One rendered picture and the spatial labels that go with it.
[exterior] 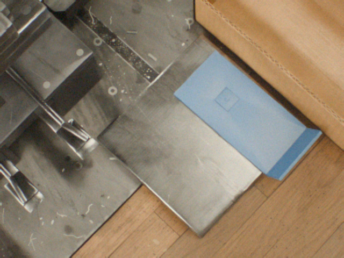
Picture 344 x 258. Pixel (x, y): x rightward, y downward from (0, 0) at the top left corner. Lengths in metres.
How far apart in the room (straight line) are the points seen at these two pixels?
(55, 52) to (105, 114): 0.11
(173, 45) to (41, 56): 0.17
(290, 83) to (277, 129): 0.06
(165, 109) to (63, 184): 0.14
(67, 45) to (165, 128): 0.14
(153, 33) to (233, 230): 0.25
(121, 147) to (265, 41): 0.21
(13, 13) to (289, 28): 0.36
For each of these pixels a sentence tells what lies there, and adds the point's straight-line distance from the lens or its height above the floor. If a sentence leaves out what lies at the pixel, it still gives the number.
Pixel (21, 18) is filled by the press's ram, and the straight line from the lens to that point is 0.62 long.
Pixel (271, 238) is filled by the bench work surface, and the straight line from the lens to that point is 0.79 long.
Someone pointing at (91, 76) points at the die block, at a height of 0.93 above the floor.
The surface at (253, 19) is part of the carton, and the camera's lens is 0.86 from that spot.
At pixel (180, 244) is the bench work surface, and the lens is 0.79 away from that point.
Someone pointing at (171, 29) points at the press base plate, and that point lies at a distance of 0.85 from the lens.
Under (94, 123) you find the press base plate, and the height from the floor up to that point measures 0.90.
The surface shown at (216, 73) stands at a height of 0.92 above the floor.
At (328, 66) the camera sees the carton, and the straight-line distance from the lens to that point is 0.84.
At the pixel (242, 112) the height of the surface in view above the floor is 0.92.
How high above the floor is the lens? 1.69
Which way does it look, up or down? 75 degrees down
